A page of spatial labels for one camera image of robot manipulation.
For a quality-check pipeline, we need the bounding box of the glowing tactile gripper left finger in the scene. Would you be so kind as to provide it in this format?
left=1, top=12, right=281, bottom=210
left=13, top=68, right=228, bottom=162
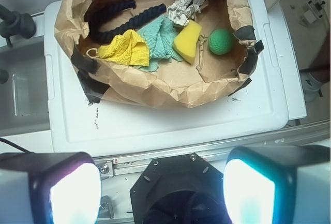
left=1, top=152, right=101, bottom=223

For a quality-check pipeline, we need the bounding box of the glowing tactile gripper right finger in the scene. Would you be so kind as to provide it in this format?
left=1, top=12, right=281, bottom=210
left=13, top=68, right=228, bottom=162
left=223, top=145, right=330, bottom=223

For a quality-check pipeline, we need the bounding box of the green round sponge ball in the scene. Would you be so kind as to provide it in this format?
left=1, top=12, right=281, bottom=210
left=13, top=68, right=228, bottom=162
left=208, top=29, right=234, bottom=55

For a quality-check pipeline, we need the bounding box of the yellow wedge sponge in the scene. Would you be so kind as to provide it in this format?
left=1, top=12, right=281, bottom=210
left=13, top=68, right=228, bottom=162
left=172, top=20, right=202, bottom=65

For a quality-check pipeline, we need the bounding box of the white plastic container lid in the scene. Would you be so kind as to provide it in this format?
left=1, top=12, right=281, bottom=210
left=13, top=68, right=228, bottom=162
left=44, top=0, right=289, bottom=156

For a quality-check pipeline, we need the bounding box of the clear plastic bin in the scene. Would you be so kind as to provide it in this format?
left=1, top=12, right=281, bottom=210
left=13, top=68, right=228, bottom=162
left=1, top=36, right=50, bottom=137

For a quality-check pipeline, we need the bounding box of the white sneaker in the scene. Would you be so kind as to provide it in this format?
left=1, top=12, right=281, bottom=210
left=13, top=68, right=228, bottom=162
left=300, top=72, right=323, bottom=103

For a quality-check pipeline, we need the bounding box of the brown paper bin liner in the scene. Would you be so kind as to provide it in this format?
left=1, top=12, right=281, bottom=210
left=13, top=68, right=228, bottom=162
left=55, top=0, right=263, bottom=108

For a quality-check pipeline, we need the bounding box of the yellow knitted cloth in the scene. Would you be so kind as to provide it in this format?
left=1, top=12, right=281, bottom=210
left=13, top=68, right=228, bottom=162
left=86, top=29, right=149, bottom=67

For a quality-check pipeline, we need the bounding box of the black clamp knob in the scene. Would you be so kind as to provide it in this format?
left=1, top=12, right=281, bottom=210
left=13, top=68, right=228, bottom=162
left=1, top=5, right=37, bottom=48

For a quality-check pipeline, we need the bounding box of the teal knitted cloth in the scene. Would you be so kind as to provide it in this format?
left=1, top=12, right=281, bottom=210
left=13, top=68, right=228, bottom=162
left=134, top=16, right=184, bottom=72

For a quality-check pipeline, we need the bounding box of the crumpled white paper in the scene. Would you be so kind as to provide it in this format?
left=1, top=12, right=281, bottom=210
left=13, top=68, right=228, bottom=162
left=167, top=0, right=206, bottom=27

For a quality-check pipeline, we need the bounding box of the aluminium extrusion rail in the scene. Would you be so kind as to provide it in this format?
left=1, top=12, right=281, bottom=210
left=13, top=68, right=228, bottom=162
left=94, top=120, right=330, bottom=178

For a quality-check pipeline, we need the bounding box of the black octagonal mount plate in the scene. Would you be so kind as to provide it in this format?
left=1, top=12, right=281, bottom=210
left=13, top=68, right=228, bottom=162
left=130, top=153, right=232, bottom=223

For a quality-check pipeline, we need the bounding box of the dark blue thick rope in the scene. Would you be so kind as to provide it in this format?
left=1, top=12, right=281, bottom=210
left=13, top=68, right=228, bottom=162
left=86, top=0, right=167, bottom=45

